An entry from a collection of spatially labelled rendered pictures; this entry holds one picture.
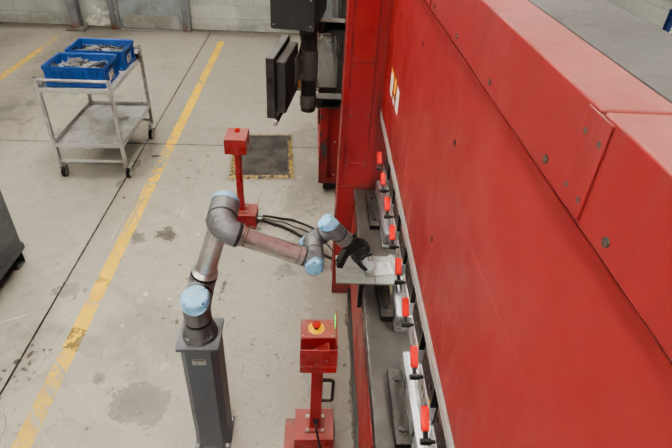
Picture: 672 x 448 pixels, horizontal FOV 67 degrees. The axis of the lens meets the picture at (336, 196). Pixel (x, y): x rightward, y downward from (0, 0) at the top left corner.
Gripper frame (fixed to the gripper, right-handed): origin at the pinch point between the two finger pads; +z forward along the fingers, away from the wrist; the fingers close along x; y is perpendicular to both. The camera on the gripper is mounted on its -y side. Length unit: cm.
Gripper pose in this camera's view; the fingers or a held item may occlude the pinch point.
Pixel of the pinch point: (368, 268)
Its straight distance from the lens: 227.5
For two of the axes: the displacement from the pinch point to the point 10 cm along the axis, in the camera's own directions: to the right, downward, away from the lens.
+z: 6.0, 6.0, 5.3
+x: -1.6, -5.6, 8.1
